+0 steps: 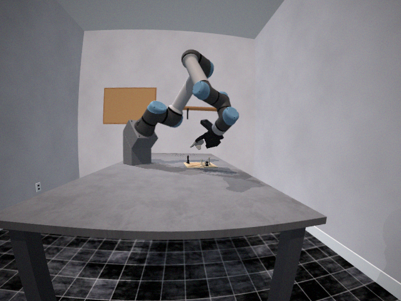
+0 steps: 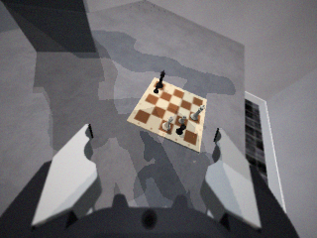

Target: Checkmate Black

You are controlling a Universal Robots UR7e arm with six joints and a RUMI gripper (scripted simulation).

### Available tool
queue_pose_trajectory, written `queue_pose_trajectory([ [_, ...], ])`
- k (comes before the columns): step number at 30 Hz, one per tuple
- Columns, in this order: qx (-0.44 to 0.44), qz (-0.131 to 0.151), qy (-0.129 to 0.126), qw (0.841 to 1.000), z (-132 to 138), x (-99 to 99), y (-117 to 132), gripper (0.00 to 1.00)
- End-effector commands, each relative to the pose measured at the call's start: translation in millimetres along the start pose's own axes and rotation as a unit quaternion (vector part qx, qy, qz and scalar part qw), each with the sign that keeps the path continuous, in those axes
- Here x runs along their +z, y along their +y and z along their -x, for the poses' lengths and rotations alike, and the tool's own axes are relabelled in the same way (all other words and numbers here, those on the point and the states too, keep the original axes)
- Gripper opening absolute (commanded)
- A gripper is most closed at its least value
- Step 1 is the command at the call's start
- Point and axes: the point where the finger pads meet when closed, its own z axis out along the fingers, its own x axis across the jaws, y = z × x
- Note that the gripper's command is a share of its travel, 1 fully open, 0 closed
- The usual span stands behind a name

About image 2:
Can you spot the brown and cream chessboard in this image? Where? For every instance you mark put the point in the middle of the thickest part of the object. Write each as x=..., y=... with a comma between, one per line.
x=154, y=108

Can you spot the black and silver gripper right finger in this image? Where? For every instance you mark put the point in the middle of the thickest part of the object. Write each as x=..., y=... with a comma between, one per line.
x=236, y=195

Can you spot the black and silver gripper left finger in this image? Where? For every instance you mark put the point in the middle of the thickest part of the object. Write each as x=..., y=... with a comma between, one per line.
x=62, y=191

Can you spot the white chess pawn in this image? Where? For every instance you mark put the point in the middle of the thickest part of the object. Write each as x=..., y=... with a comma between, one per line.
x=181, y=120

